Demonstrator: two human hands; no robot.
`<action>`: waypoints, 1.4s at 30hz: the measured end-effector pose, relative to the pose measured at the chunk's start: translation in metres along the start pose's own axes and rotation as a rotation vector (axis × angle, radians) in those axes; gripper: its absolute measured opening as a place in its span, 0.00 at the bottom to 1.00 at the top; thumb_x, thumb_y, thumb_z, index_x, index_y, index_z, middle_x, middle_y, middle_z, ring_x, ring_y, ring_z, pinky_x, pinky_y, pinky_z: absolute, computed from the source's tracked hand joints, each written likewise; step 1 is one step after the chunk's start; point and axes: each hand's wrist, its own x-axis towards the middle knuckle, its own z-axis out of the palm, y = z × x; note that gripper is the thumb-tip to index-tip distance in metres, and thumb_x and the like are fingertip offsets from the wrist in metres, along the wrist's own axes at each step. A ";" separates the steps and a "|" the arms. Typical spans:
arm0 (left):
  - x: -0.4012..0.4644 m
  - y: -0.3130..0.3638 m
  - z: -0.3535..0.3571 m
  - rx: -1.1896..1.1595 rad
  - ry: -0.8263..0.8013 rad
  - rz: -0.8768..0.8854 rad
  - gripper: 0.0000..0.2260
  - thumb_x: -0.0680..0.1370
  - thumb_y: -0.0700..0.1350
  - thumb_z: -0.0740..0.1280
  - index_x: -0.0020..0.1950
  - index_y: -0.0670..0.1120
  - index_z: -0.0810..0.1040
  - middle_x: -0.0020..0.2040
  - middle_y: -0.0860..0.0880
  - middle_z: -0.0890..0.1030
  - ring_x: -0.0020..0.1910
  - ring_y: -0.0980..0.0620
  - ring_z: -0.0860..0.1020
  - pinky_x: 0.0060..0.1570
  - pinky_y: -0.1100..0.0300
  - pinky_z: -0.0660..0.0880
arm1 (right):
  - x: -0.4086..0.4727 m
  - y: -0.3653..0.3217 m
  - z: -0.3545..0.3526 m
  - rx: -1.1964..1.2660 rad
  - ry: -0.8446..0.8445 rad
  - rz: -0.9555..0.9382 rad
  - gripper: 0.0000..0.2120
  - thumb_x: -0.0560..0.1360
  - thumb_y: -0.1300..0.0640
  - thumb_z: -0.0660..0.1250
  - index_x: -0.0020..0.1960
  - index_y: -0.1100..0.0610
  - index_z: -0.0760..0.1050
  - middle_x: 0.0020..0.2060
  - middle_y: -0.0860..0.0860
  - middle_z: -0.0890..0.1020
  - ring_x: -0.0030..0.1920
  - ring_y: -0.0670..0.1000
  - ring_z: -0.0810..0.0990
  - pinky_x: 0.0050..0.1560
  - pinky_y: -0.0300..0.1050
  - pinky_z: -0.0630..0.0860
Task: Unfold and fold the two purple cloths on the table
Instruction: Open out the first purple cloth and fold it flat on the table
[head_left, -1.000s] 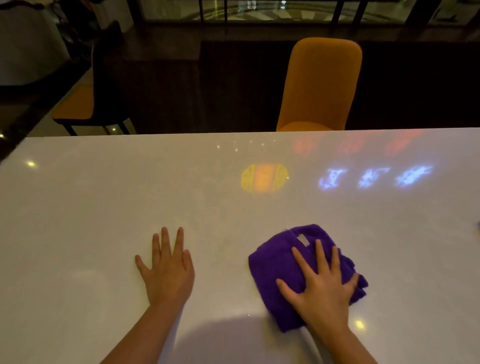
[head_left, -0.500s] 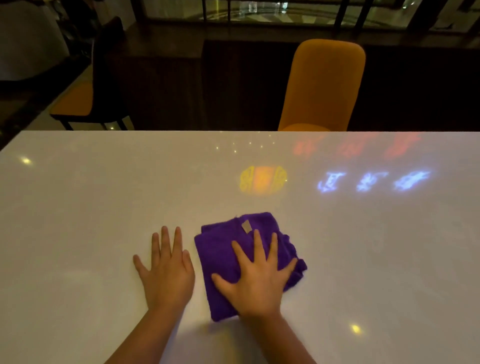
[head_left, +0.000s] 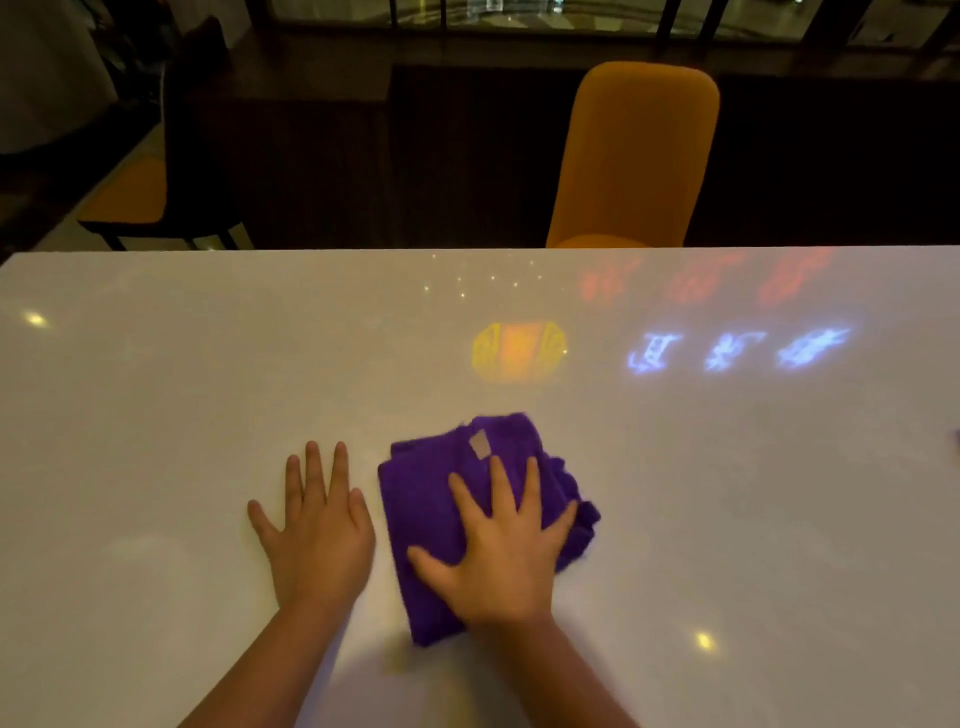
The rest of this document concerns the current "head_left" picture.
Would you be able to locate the person's left hand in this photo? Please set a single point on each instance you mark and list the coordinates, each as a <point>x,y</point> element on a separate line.
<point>319,540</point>

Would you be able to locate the person's right hand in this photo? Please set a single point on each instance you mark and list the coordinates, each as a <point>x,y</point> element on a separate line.
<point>502,574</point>

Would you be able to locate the person's right little finger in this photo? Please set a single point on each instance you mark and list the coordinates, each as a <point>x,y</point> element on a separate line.
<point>562,521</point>

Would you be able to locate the person's right middle finger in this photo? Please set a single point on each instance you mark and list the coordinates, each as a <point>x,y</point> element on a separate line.
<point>504,491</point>

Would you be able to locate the person's left little finger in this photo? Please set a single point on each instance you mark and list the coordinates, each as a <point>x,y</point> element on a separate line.
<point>262,519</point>

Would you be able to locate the person's left middle finger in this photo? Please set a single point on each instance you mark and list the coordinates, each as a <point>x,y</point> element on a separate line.
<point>315,480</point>

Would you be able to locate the person's left thumb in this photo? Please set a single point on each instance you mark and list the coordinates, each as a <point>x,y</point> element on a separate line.
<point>361,510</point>

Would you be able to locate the person's right thumb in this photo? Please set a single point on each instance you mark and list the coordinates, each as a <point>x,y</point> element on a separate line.
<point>431,568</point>

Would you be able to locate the purple cloth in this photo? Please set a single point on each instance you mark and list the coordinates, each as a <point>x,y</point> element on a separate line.
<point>431,510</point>

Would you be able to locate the person's left forearm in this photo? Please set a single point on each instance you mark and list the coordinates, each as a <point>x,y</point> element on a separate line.
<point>277,667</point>

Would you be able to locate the person's right forearm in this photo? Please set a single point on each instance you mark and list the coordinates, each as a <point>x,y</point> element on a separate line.
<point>547,675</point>

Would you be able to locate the dark wooden partition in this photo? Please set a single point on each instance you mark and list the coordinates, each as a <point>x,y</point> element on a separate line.
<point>465,157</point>

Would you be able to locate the black chair with orange seat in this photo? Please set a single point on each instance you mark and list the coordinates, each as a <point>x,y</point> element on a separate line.
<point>124,191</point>

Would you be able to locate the orange upholstered chair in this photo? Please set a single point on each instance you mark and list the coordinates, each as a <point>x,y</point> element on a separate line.
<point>634,150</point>

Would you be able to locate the white draped cloth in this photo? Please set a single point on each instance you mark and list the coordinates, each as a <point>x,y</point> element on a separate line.
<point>49,67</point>

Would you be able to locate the dark metal railing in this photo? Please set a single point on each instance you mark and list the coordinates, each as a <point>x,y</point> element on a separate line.
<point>675,16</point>

